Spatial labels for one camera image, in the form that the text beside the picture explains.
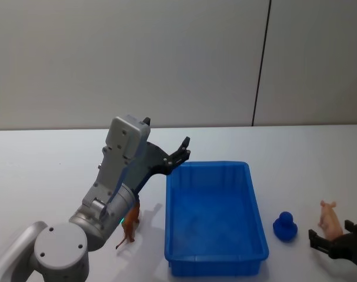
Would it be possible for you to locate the pink toy pig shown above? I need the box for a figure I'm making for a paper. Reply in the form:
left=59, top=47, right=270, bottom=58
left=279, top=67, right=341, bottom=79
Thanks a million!
left=317, top=200, right=345, bottom=240

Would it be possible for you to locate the blue plastic bin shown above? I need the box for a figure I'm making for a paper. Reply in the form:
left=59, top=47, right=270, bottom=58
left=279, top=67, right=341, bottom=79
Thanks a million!
left=164, top=160, right=270, bottom=277

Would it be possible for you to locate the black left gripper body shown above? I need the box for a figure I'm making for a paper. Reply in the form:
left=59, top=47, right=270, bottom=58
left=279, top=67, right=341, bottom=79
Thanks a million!
left=130, top=141, right=171, bottom=195

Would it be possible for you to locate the orange toy animal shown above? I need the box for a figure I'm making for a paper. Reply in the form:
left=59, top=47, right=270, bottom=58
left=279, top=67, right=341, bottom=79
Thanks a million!
left=115, top=197, right=142, bottom=250

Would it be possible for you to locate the blue toy duck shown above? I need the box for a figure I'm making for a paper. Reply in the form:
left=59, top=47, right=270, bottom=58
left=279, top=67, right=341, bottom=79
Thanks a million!
left=272, top=211, right=299, bottom=243

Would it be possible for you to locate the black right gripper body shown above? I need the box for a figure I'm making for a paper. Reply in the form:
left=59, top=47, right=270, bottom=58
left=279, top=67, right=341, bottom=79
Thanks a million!
left=327, top=230, right=357, bottom=274

